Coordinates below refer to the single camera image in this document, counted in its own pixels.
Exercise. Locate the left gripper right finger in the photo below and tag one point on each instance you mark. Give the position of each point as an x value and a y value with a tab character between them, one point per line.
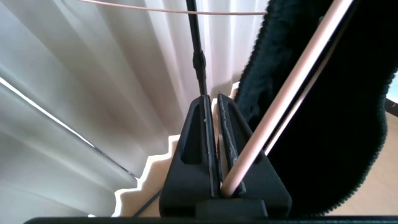
264	186

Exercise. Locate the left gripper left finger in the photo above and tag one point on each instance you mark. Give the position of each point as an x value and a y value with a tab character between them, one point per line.
192	180

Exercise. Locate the black shorts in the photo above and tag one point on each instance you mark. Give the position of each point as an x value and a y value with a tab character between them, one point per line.
342	124

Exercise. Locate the black clothes rack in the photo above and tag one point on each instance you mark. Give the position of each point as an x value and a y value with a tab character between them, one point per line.
199	62

